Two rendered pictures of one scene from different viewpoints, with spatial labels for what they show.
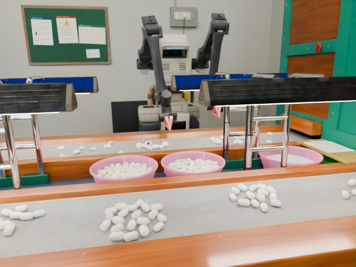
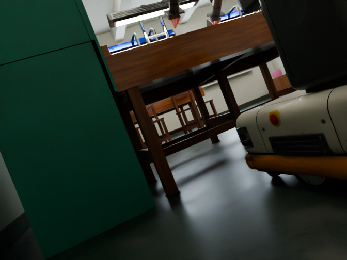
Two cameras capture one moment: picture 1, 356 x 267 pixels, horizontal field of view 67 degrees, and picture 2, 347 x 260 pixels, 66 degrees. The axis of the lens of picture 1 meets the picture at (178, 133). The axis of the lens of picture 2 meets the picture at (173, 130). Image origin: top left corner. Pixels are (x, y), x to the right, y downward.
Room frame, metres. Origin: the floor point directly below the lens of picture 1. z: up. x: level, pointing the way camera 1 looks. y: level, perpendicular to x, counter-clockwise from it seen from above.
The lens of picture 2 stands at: (3.11, -0.64, 0.34)
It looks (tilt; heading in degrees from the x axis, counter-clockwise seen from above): 2 degrees down; 174
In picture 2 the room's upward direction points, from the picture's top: 21 degrees counter-clockwise
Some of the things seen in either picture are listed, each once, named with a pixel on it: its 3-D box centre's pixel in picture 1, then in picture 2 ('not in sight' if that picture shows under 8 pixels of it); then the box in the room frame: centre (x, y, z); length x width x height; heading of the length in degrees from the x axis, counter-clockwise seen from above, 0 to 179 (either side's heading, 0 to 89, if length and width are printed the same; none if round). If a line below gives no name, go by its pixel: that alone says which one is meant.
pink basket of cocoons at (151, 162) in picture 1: (125, 176); not in sight; (1.01, 0.22, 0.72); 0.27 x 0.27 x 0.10
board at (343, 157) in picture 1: (332, 150); not in sight; (1.17, -0.71, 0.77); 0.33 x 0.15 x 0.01; 10
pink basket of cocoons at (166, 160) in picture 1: (193, 171); not in sight; (1.06, -0.06, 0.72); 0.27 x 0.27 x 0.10
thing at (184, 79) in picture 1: (232, 81); (154, 8); (1.38, -0.28, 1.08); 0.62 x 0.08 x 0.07; 100
